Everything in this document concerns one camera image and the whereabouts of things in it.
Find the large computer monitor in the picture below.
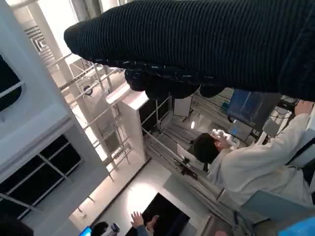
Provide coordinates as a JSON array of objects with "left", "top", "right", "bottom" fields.
[{"left": 226, "top": 88, "right": 281, "bottom": 123}]

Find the white shelf unit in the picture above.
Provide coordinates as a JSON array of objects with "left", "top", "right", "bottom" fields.
[{"left": 105, "top": 87, "right": 173, "bottom": 173}]

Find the black knitted gloved right hand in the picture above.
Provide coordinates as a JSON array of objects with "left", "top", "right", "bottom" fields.
[{"left": 63, "top": 0, "right": 315, "bottom": 102}]

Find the small laptop screen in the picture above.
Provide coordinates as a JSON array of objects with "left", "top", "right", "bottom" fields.
[{"left": 228, "top": 119, "right": 254, "bottom": 142}]

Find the person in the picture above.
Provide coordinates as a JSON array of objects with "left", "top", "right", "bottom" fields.
[{"left": 91, "top": 210, "right": 160, "bottom": 236}]

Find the white square panel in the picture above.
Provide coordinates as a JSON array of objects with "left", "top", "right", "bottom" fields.
[{"left": 173, "top": 95, "right": 193, "bottom": 117}]

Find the white ceiling vent grille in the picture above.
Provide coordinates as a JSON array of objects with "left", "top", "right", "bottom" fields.
[{"left": 24, "top": 24, "right": 56, "bottom": 66}]

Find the grey office chair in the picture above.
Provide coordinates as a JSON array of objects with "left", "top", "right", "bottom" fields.
[{"left": 235, "top": 127, "right": 315, "bottom": 228}]

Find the flat black screen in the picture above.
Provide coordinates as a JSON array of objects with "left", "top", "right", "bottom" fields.
[{"left": 142, "top": 192, "right": 191, "bottom": 236}]

